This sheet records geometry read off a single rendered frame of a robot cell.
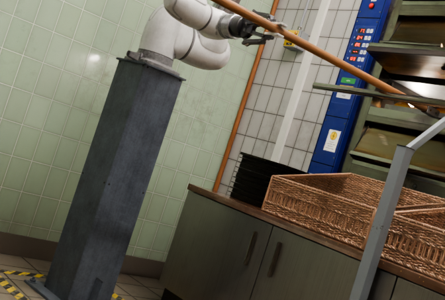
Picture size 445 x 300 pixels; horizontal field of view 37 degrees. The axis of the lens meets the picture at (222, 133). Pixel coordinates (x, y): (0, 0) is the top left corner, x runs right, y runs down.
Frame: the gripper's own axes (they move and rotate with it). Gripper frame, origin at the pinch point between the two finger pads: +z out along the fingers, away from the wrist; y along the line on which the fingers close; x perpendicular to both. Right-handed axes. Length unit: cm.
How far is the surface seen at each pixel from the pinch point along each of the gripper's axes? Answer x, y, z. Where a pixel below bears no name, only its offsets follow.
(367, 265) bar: -36, 65, 37
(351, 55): -95, -21, -50
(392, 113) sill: -97, 3, -18
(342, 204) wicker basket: -47, 49, 11
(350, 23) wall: -98, -38, -60
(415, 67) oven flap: -94, -18, -11
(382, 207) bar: -36, 45, 36
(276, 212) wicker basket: -47, 60, -20
